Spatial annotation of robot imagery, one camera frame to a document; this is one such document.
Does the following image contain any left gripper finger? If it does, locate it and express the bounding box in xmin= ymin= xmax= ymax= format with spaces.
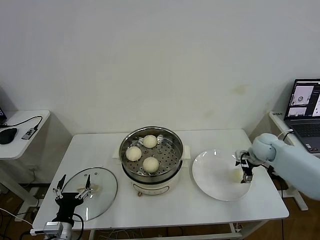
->
xmin=51 ymin=174 xmax=67 ymax=201
xmin=74 ymin=174 xmax=93 ymax=200

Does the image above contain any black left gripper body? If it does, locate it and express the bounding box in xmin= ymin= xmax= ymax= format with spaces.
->
xmin=54 ymin=191 xmax=84 ymax=222

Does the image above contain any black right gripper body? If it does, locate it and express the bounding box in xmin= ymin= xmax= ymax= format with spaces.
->
xmin=240 ymin=157 xmax=255 ymax=177

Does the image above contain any white steamed baozi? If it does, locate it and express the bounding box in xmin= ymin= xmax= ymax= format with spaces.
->
xmin=142 ymin=134 xmax=159 ymax=149
xmin=125 ymin=146 xmax=143 ymax=162
xmin=142 ymin=156 xmax=160 ymax=174
xmin=230 ymin=168 xmax=243 ymax=182

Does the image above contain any round glass pot lid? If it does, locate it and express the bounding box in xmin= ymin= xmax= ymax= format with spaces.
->
xmin=59 ymin=166 xmax=119 ymax=222

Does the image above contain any stainless steel steamer basket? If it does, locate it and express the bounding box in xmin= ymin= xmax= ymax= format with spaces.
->
xmin=113 ymin=125 xmax=191 ymax=177

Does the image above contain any white round plate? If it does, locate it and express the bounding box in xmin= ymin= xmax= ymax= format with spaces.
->
xmin=191 ymin=148 xmax=252 ymax=202

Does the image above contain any white side table with laptop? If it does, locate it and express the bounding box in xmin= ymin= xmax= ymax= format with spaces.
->
xmin=268 ymin=110 xmax=320 ymax=212

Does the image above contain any white side table with mouse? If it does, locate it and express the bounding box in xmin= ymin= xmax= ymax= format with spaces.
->
xmin=0 ymin=109 xmax=52 ymax=222

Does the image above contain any grey usb hub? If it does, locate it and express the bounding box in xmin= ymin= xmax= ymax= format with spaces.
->
xmin=21 ymin=126 xmax=36 ymax=141

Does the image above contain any white electric cooker base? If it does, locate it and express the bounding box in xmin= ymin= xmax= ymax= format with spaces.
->
xmin=121 ymin=159 xmax=182 ymax=199

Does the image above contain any grey open laptop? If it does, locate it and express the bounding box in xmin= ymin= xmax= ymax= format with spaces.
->
xmin=283 ymin=78 xmax=320 ymax=154

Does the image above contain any black computer mouse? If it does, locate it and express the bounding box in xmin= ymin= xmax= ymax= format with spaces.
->
xmin=0 ymin=127 xmax=19 ymax=145

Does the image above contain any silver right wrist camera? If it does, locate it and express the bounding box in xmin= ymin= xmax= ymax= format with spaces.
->
xmin=234 ymin=149 xmax=251 ymax=161

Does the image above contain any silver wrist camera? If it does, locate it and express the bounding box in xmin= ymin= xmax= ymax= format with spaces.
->
xmin=30 ymin=220 xmax=63 ymax=236
xmin=234 ymin=149 xmax=251 ymax=161

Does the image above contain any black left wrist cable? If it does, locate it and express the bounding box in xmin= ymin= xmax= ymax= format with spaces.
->
xmin=71 ymin=213 xmax=86 ymax=240

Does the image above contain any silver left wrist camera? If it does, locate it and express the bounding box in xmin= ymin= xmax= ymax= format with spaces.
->
xmin=30 ymin=220 xmax=63 ymax=236

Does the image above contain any white main table frame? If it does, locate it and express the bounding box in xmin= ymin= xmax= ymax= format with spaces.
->
xmin=87 ymin=221 xmax=266 ymax=240

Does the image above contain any white laptop cable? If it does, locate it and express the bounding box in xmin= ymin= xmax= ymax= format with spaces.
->
xmin=277 ymin=128 xmax=295 ymax=140

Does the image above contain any black hub cable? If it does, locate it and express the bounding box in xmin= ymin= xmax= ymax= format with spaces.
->
xmin=0 ymin=115 xmax=44 ymax=132

